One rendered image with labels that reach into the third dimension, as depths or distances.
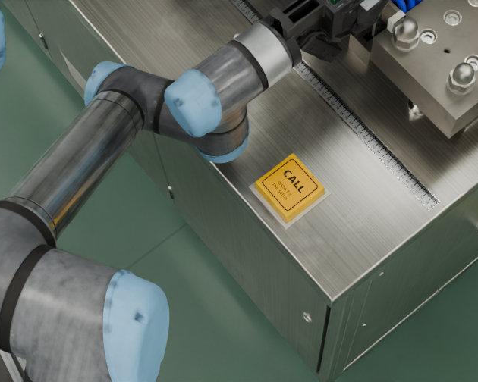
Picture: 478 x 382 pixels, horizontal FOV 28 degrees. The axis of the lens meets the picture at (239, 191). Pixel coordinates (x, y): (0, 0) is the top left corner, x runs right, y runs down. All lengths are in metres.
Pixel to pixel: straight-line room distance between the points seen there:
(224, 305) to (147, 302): 1.30
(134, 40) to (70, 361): 0.66
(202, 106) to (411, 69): 0.31
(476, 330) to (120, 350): 1.43
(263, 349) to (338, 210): 0.91
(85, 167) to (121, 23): 0.42
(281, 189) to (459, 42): 0.31
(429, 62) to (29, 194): 0.56
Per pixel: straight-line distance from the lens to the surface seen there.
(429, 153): 1.38
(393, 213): 1.34
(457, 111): 1.27
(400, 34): 1.28
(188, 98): 1.13
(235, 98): 1.15
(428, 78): 1.28
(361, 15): 1.24
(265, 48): 1.16
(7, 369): 2.03
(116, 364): 0.92
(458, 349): 2.23
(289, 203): 1.31
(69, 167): 1.11
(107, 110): 1.20
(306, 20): 1.17
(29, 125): 2.46
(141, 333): 0.92
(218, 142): 1.23
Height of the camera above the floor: 2.15
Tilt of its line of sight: 69 degrees down
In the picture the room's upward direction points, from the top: 7 degrees counter-clockwise
